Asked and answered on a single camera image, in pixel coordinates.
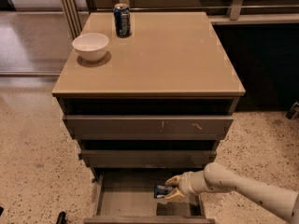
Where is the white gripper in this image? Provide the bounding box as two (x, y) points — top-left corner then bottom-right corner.
(164, 171), (206, 202)

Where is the dark blue rxbar wrapper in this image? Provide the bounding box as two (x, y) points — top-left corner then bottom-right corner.
(154, 184), (174, 199)

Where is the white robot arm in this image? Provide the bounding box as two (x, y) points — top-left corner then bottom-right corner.
(165, 162), (299, 224)

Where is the bottom grey open drawer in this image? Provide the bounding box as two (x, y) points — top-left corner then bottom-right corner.
(83, 169), (216, 224)

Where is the grey drawer cabinet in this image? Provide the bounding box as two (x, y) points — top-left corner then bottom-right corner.
(51, 11), (247, 224)

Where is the middle grey drawer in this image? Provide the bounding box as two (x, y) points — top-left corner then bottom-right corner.
(79, 150), (217, 168)

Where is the top grey drawer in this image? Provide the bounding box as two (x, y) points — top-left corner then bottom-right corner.
(63, 115), (233, 141)

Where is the black object floor left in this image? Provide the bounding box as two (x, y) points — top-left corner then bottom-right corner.
(56, 212), (66, 224)

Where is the black object floor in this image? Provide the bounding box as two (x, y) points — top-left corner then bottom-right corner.
(286, 101), (299, 119)
(56, 212), (66, 224)

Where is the black object floor right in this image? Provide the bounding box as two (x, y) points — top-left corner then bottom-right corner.
(286, 101), (299, 119)

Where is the white ceramic bowl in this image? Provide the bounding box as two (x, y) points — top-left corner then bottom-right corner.
(72, 33), (109, 63)

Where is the blue soda can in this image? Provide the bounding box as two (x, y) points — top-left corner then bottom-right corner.
(113, 4), (131, 38)

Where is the metal railing frame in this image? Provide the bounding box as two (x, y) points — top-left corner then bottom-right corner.
(60, 0), (299, 37)

